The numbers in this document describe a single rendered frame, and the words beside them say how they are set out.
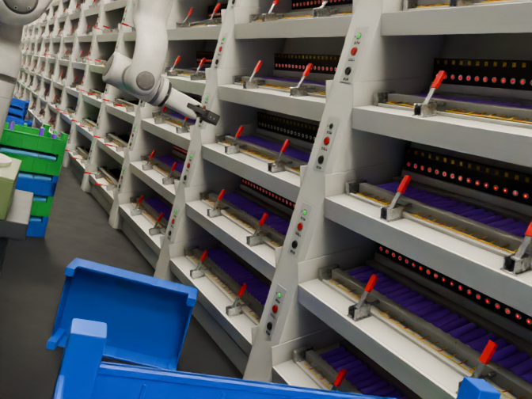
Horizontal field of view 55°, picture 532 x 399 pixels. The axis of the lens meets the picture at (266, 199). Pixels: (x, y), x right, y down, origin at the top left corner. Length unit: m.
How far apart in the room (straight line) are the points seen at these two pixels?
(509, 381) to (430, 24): 0.63
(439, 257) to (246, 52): 1.09
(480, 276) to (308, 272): 0.43
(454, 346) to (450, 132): 0.36
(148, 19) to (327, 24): 0.45
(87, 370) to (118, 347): 1.06
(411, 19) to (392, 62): 0.13
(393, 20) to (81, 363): 0.95
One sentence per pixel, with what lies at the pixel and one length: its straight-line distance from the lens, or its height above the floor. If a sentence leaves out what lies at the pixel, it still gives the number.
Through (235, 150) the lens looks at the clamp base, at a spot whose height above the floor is 0.54.
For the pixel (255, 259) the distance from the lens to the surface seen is 1.32.
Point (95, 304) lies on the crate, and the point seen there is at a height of 0.10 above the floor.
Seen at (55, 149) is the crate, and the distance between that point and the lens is 2.03.
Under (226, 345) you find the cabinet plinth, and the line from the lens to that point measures 1.48.
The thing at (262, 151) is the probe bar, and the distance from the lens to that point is 1.50.
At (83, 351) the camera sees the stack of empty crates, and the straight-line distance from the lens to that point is 0.31.
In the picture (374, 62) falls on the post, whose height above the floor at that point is 0.82.
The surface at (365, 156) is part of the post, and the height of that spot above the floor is 0.62.
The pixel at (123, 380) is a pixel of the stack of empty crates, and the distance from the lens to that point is 0.33.
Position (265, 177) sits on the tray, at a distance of 1.34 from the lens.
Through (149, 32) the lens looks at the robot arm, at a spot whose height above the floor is 0.77.
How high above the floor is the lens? 0.61
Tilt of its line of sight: 7 degrees down
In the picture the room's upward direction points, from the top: 17 degrees clockwise
